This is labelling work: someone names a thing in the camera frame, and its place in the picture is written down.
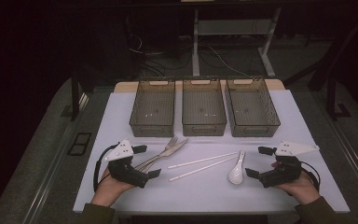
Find white ceramic spoon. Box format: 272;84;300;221
227;150;247;186

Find smoky clear plastic bin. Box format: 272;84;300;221
225;77;282;138
181;77;227;137
129;77;176;138

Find white metal desk frame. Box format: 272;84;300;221
191;7;282;78

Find white floor cable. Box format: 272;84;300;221
206;46;254;78

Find person's right hand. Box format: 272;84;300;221
271;161;322;205

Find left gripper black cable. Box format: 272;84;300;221
92;143;119;192

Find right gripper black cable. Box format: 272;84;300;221
299;161;322;192

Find black floor cable bundle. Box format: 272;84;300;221
127;31;194;77

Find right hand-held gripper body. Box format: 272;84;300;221
258;140;321;189

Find metal forks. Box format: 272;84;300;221
141;137;190;173

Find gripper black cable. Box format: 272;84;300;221
299;161;322;192
92;143;119;192

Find person's left hand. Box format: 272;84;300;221
90;166;138;208

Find steel fork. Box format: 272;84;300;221
134;135;179;172

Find metal floor rail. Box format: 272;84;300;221
327;116;358;203
21;92;90;224

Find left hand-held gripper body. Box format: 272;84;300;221
104;138;150;189

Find black metal stand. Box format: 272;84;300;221
283;8;352;120

